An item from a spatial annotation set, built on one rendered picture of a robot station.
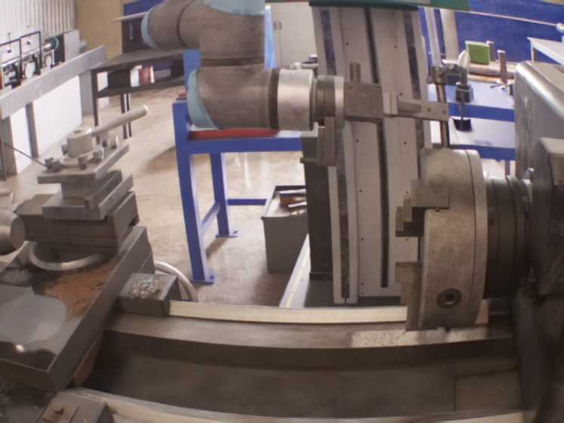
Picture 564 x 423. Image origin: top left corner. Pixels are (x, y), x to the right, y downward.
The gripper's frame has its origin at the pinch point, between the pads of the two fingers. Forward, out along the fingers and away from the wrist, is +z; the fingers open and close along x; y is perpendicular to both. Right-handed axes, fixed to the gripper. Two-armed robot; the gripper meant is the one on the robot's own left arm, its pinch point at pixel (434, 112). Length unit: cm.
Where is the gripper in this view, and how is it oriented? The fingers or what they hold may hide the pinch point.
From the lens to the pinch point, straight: 87.9
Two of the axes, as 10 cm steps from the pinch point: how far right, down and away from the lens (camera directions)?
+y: 0.3, -9.9, -1.1
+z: 9.9, 0.4, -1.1
